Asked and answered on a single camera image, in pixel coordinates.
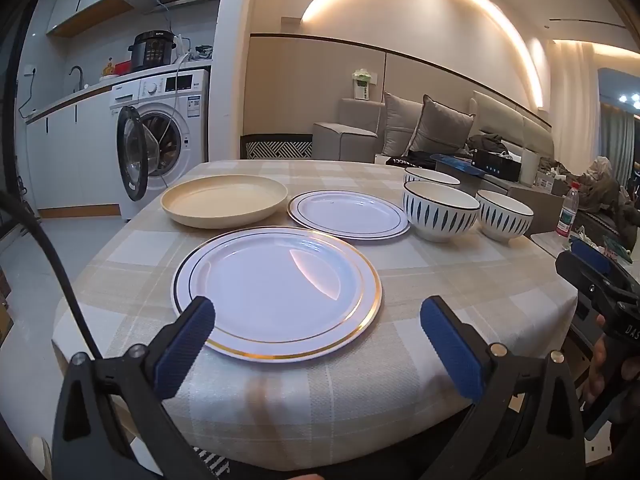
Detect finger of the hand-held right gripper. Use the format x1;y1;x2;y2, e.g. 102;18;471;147
570;237;640;291
555;250;640;312

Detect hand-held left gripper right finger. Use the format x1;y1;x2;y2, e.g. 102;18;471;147
419;296;587;480

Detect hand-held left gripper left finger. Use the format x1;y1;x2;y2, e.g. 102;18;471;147
51;296;236;480

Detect white blue-leaf patterned bowl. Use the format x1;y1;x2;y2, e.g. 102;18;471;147
403;166;461;186
475;190;535;245
402;180;482;243

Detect white gold-rimmed plate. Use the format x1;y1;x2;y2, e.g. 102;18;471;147
286;190;411;241
171;226;383;363

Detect beige deep plate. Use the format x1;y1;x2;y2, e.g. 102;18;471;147
160;175;289;230

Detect person's right hand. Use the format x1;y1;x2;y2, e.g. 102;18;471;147
585;316;608;406

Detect clear water bottle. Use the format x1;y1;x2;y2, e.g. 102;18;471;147
556;182;580;238

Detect black electronics box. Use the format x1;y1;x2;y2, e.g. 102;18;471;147
472;149;523;181

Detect dark clothes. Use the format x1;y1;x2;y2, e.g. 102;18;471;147
465;132;511;156

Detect beige curtain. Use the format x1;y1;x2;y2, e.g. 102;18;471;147
550;42;601;161

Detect blue flat package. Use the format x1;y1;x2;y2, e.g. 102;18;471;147
432;154;486;177

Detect grey cushion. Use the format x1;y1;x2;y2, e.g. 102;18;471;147
407;95;476;156
382;92;423;156

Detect black bag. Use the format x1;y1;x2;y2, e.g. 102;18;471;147
385;155;436;168

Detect white base cabinets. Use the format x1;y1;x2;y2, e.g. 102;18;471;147
25;87;121;211

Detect grey sofa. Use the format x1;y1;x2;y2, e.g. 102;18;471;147
312;91;556;166

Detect white washing machine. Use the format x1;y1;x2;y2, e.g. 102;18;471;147
109;69;211;221

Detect white tissue box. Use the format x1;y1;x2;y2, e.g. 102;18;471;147
352;70;377;100

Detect black pressure cooker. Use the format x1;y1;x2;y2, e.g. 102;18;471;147
129;31;177;73

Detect black cable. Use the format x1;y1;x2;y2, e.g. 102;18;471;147
0;191;103;361

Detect white cable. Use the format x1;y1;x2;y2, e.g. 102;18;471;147
155;2;193;181

